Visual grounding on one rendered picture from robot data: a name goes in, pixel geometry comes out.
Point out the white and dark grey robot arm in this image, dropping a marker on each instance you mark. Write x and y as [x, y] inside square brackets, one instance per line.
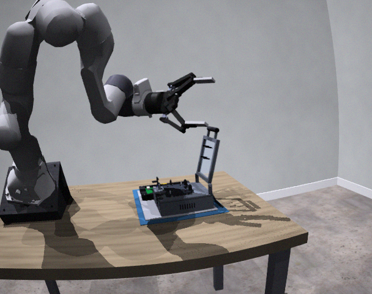
[59, 24]

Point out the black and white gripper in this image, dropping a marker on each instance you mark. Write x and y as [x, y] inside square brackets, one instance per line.
[167, 102]

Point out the green circuit board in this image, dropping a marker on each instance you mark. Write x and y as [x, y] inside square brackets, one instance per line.
[149, 190]

